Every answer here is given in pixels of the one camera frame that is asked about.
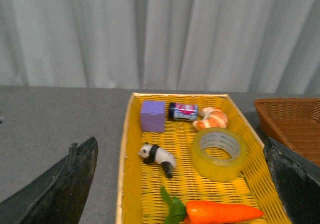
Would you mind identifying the purple foam cube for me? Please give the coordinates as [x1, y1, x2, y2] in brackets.
[140, 100, 166, 133]

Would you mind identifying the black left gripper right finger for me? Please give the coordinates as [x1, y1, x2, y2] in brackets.
[263, 137, 320, 224]

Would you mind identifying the brown woven basket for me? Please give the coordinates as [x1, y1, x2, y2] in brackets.
[254, 98, 320, 165]

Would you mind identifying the grey curtain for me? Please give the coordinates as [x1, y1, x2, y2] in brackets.
[0, 0, 320, 95]

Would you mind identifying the yellow woven basket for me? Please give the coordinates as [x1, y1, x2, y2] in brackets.
[115, 93, 290, 224]

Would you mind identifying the toy croissant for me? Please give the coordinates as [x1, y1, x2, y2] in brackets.
[192, 107, 229, 131]

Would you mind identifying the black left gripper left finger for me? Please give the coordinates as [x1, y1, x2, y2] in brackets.
[0, 137, 99, 224]

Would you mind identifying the toy orange carrot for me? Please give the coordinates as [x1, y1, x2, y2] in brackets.
[160, 186, 264, 224]

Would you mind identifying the yellow tape roll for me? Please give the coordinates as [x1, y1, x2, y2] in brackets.
[190, 128, 248, 182]

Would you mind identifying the toy panda figure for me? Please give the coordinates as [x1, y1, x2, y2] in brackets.
[138, 142, 177, 179]

